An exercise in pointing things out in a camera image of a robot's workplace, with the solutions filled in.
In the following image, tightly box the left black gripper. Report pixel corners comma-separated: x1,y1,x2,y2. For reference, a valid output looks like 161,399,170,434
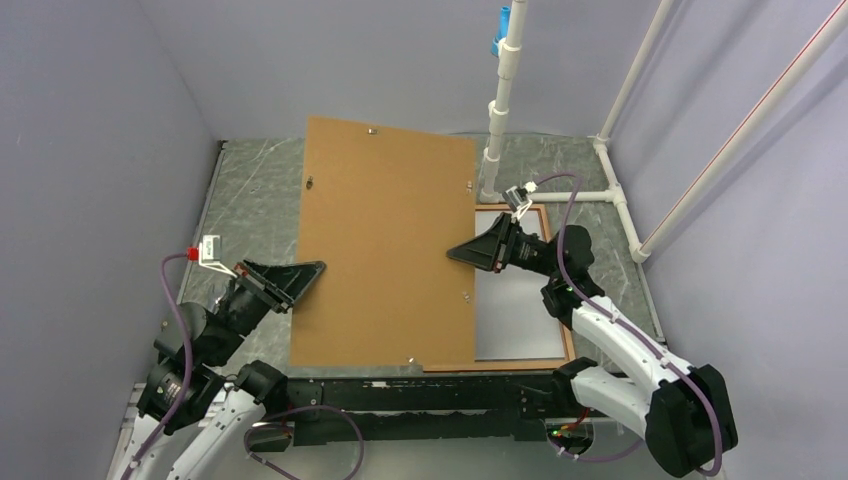
207,254,325,365

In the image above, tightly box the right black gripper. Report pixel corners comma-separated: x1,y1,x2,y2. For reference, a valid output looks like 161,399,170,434
445,213,562,280

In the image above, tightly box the landscape photo print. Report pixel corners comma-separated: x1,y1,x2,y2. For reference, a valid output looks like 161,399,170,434
474,210,568,363

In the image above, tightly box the brown backing board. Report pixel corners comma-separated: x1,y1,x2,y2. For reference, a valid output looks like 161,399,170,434
290,116,476,368

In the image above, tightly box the wooden picture frame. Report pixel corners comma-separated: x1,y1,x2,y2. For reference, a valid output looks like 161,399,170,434
420,203,578,374

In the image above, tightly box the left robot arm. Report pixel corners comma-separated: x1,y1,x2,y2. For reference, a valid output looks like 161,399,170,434
114,260,327,479

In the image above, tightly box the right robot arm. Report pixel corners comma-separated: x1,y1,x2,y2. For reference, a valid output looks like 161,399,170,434
447,213,738,478

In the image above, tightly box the white pvc pipe stand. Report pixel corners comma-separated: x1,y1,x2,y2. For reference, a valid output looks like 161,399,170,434
478,0,848,264

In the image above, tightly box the blue clip on pipe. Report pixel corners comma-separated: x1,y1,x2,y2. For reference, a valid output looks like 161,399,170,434
490,6,511,58

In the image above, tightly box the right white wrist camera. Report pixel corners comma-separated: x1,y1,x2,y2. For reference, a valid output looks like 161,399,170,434
501,181,538,222

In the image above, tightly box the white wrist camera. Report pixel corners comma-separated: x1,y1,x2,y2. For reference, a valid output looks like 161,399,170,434
186,234,237,277
501,181,538,222

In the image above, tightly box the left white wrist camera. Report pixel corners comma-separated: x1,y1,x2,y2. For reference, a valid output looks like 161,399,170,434
186,234,237,277

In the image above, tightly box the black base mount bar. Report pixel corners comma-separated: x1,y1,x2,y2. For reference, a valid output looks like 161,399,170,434
244,372,606,453

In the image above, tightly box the aluminium rail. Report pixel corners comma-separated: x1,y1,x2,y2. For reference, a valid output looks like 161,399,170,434
112,369,648,479

